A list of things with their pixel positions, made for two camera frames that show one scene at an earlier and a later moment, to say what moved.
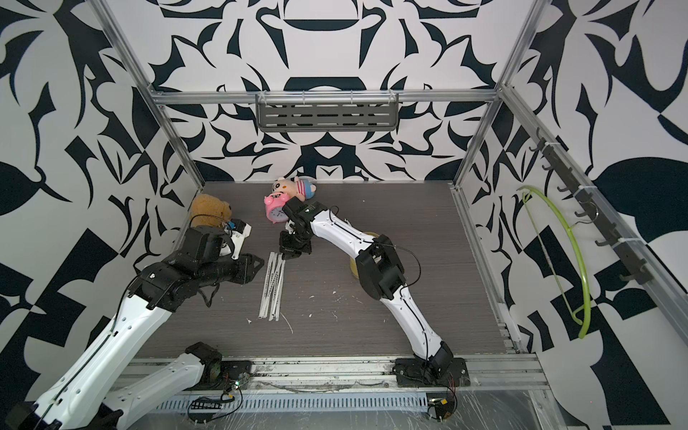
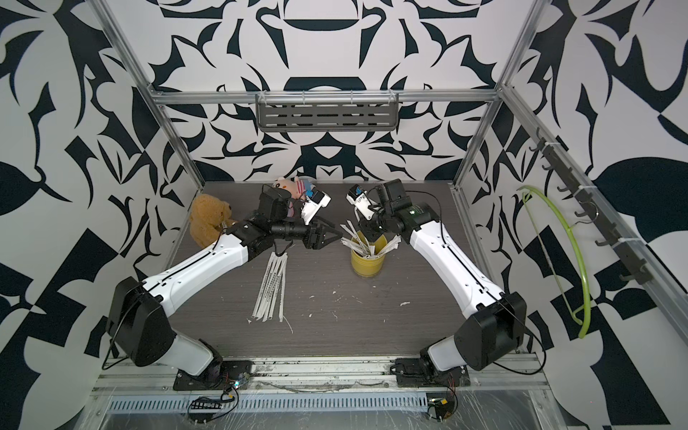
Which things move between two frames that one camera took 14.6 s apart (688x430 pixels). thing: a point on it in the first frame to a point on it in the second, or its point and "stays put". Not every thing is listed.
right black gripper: x=285 y=247 to x=371 y=232
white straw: x=278 y=283 stays put
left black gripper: x=249 y=267 to x=319 y=243
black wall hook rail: x=593 y=210 stays put
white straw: x=279 y=282 stays put
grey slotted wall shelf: x=327 y=111 stays put
